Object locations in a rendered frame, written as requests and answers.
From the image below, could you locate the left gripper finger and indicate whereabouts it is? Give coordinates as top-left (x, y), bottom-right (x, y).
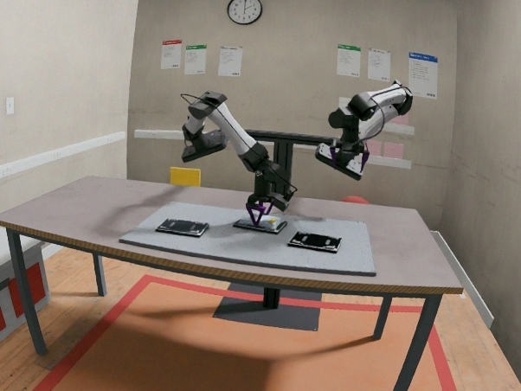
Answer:
top-left (361, 153), bottom-right (370, 173)
top-left (330, 149), bottom-right (336, 170)

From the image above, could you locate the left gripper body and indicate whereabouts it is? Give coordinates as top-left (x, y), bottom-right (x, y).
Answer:
top-left (330, 127), bottom-right (370, 154)

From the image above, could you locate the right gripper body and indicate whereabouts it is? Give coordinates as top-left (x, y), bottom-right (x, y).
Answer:
top-left (246, 179), bottom-right (292, 208)

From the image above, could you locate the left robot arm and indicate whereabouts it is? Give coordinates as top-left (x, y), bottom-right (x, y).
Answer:
top-left (318, 80), bottom-right (413, 176)

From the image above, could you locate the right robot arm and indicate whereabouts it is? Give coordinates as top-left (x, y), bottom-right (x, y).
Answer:
top-left (182, 91), bottom-right (288, 187)

